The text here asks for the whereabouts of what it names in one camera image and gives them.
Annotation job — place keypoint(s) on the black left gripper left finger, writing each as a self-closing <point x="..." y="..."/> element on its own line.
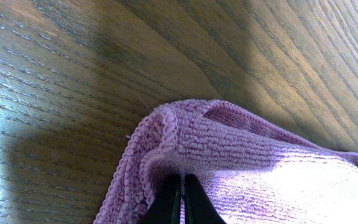
<point x="167" y="204"/>

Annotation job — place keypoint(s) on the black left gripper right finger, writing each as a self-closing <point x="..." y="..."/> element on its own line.
<point x="198" y="207"/>

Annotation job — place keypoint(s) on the purple microfibre cloth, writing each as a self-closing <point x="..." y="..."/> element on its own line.
<point x="252" y="170"/>

